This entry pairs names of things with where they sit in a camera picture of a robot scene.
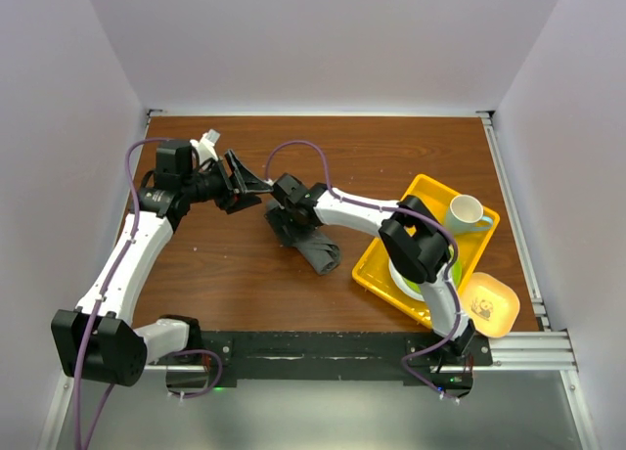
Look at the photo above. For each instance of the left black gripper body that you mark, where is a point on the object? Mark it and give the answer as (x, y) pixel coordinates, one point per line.
(214, 184)

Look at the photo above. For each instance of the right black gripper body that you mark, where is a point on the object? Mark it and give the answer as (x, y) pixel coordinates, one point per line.
(279, 218)

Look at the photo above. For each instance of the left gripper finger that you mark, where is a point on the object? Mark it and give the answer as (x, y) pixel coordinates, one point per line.
(241, 202)
(243, 179)

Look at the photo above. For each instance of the grey cloth napkin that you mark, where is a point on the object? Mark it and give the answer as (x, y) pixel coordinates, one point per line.
(323, 257)

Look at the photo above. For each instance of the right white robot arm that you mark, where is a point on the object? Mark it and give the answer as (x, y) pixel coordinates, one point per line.
(418, 247)

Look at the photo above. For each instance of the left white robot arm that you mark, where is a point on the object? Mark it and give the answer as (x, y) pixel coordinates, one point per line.
(95, 340)

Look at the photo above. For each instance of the white plate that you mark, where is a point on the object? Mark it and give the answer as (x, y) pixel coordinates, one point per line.
(401, 285)

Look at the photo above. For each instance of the green plate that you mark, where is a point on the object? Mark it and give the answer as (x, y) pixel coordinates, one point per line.
(456, 276)

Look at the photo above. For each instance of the white cup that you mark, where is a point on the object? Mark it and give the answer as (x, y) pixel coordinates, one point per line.
(465, 214)

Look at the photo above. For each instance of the orange square plate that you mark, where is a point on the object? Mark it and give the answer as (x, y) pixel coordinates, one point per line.
(492, 305)

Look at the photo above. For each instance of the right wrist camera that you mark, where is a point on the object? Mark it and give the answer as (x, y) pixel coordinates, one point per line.
(291, 193)

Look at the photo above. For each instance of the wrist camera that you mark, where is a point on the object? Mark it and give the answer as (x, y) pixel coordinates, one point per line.
(291, 193)
(180, 162)

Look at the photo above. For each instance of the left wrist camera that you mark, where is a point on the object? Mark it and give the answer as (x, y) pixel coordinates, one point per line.
(180, 162)

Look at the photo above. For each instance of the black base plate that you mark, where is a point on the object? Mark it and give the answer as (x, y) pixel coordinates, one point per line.
(344, 356)

